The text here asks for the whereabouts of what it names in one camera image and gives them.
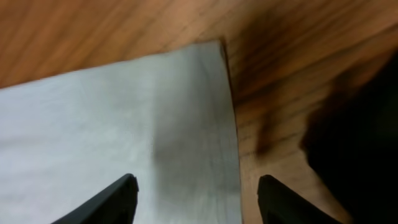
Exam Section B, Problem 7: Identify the light blue printed t-shirt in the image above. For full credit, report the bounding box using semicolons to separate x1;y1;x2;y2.
1;40;242;223

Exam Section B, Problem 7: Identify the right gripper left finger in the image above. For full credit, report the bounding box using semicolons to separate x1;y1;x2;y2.
53;174;139;224

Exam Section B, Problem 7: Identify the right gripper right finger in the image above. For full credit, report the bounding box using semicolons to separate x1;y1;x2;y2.
257;175;339;224

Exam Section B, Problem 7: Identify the black garment at right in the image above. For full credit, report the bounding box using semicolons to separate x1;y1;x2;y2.
302;54;397;223

